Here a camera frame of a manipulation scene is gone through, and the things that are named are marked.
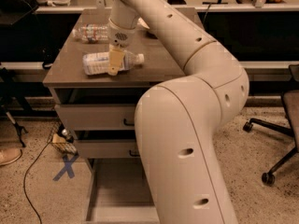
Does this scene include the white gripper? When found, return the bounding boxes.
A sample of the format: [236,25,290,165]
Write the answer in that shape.
[107,19,136,76]

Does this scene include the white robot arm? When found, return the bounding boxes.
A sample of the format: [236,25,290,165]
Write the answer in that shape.
[109,0,249,224]

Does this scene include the clear plastic bottle red label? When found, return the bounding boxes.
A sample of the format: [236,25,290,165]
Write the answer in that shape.
[72,23,108,44]

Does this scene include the grey drawer cabinet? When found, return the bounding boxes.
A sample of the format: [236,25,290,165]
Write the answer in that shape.
[42,7,206,224]

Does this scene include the top drawer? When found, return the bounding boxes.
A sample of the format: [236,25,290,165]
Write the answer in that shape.
[55,88,146,131]

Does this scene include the drawer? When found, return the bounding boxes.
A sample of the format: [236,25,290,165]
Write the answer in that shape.
[55,88,146,131]
[82,159,160,224]
[74,130,139,159]

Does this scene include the middle drawer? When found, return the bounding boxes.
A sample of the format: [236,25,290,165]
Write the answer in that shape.
[74,130,139,159]

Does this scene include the bottom drawer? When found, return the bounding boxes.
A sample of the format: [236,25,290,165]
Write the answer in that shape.
[82,159,160,224]

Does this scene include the white bowl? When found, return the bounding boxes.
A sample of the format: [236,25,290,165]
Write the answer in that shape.
[138,18,149,29]

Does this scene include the black tripod stand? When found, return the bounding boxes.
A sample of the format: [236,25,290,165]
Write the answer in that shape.
[0,68,28,147]

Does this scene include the blue tape cross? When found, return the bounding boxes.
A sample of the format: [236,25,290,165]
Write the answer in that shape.
[53,155,78,181]

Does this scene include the tan shoe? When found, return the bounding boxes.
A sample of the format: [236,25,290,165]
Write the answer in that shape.
[0,148,21,166]

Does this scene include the black office chair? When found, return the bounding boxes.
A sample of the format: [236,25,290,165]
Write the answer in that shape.
[242,63,299,187]

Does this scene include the black top drawer handle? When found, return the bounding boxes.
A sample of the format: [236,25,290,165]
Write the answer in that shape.
[123,119,135,126]

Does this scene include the black drawer handle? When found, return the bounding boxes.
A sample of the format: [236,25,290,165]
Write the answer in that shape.
[123,119,135,126]
[129,149,140,157]

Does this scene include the wire basket with items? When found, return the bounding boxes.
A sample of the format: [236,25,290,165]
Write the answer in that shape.
[48,121,78,155]

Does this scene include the black middle drawer handle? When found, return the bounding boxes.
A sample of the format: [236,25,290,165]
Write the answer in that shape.
[129,149,140,157]

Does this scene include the black floor cable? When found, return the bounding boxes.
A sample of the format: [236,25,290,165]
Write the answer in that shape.
[23,141,52,224]

